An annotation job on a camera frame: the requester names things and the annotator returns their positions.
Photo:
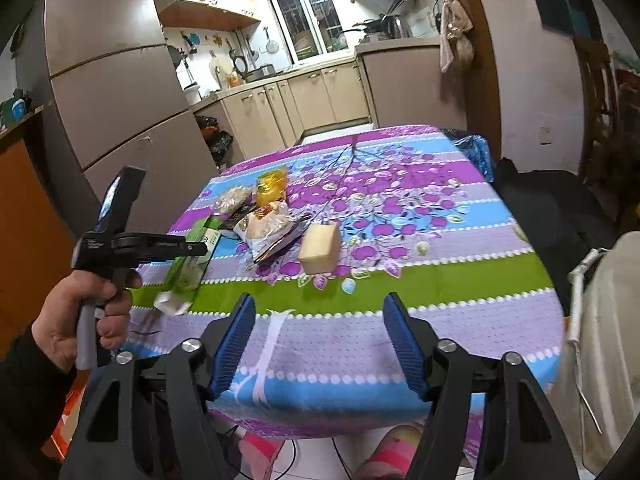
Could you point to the colourful floral tablecloth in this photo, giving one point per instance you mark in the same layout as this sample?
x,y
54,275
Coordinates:
x,y
416,218

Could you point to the yellow plastic wrapper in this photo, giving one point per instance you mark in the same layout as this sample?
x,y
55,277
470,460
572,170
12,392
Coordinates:
x,y
271,186

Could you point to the grey refrigerator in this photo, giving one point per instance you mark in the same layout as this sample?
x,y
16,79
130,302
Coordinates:
x,y
103,75

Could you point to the metal kettle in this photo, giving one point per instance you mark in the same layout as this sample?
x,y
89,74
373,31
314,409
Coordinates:
x,y
395,26

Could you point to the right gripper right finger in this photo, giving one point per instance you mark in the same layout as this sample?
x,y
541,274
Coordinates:
x,y
521,436

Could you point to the hanging beige towel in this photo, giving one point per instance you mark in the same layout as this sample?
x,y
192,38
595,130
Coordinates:
x,y
455,47

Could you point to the clear crumpled plastic wrapper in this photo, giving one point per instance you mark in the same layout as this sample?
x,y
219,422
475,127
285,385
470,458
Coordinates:
x,y
231,200

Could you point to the yellow sponge block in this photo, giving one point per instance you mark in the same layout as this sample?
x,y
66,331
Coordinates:
x,y
320,248

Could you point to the dark wooden chair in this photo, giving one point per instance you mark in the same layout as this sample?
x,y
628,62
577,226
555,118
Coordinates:
x,y
600,100

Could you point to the person's left forearm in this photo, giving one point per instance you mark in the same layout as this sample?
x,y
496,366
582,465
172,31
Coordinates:
x,y
33,394

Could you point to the kitchen window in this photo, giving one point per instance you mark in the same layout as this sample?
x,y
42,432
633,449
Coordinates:
x,y
311,28

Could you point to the bread in plastic bag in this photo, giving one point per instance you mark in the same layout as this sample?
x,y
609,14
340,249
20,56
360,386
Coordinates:
x,y
269,229

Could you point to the person's left hand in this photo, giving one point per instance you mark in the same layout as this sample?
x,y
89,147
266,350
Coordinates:
x,y
54,330

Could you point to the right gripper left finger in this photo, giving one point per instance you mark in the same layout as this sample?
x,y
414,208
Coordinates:
x,y
148,418

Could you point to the black blue garbage bag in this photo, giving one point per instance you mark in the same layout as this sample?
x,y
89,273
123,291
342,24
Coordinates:
x,y
475,148

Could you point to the beige kitchen cabinets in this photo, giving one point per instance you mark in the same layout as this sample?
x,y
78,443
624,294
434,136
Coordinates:
x,y
387,83

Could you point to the white plastic bucket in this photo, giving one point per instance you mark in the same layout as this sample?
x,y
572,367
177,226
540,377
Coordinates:
x,y
596,393

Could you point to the black cloth pile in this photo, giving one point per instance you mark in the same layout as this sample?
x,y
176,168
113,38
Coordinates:
x,y
560,217

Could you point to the green white box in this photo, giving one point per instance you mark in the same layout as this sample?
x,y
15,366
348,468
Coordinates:
x,y
184,277

